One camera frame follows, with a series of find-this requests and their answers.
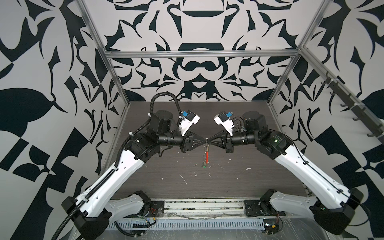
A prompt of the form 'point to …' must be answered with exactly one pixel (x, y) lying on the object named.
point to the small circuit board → (271, 226)
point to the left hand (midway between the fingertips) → (205, 138)
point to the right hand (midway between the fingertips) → (209, 141)
